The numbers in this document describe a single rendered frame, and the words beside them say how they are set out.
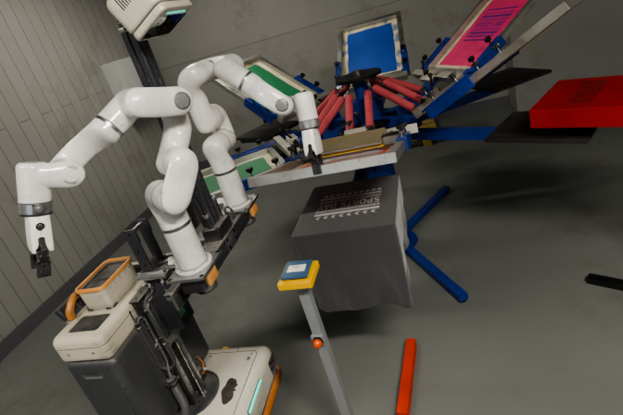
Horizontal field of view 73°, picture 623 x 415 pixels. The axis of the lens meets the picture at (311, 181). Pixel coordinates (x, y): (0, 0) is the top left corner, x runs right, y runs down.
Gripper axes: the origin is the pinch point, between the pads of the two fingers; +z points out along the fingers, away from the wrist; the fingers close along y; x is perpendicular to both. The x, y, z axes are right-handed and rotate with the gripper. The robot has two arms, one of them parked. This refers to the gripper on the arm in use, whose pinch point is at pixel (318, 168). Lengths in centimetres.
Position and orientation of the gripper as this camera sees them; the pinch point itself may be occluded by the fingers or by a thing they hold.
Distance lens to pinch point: 159.6
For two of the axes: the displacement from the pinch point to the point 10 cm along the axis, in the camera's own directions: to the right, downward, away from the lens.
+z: 2.0, 9.7, 1.2
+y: -2.8, 1.8, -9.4
